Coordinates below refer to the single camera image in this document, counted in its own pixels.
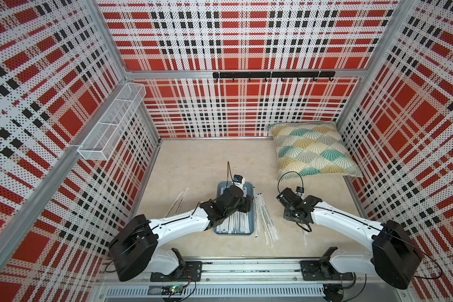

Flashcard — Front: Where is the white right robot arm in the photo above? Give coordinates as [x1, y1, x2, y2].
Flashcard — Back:
[276, 188, 423, 289]

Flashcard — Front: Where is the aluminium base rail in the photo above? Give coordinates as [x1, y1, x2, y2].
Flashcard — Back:
[91, 258, 414, 301]

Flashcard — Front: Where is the white wrapped straw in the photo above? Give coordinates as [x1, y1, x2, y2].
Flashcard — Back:
[165, 187, 189, 218]
[303, 230, 308, 247]
[254, 193, 279, 247]

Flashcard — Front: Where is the black hook rail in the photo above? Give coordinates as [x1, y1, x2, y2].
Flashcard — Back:
[212, 71, 336, 80]

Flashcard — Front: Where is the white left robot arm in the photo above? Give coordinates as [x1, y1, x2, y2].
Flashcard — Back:
[108, 185, 254, 282]

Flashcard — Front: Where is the geometric patterned cushion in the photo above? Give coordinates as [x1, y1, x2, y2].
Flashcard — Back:
[268, 122, 362, 179]

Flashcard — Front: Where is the blue storage box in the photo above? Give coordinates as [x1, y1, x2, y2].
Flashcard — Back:
[213, 182, 255, 236]

